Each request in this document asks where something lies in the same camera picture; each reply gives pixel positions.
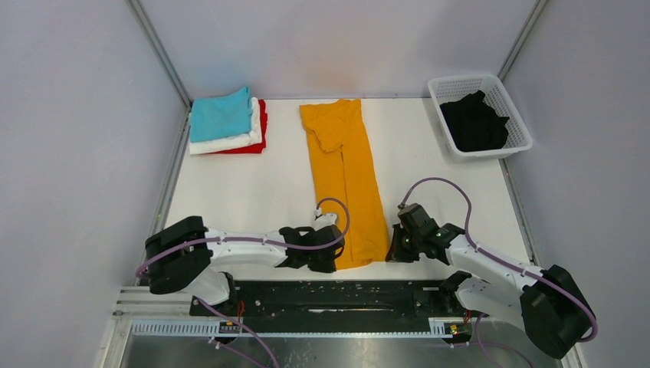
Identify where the black t-shirt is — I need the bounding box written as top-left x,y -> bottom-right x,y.
440,90 -> 509,152

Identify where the folded white t-shirt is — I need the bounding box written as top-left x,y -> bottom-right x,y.
189,97 -> 262,155

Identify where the folded teal t-shirt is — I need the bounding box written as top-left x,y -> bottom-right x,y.
189,86 -> 252,143

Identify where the white plastic basket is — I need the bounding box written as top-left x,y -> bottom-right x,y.
427,74 -> 533,162

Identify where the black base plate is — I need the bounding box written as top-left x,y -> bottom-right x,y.
216,280 -> 478,337

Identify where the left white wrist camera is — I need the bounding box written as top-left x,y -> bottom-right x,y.
311,212 -> 338,230

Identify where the yellow t-shirt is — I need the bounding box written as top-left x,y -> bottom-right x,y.
299,100 -> 390,270

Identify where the folded red t-shirt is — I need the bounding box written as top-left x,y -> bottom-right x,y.
216,100 -> 268,155

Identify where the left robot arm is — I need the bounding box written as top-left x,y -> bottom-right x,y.
136,213 -> 346,315

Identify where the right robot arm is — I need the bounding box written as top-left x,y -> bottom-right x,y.
386,203 -> 594,359

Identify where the white slotted cable duct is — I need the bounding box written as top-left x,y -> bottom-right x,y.
130,318 -> 455,339

